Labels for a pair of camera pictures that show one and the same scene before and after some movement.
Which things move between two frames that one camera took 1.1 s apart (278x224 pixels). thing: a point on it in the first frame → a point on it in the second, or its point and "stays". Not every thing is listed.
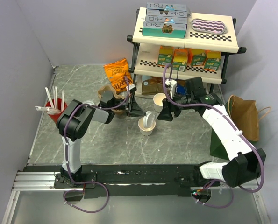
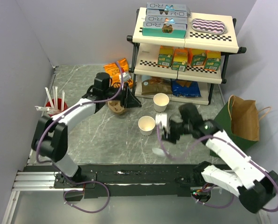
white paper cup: [157, 101] stays
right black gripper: [165, 114] → [171, 135]
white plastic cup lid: [148, 119] → [158, 151]
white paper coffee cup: [146, 131] stays
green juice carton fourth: [213, 61] stays
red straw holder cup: [57, 107] stays
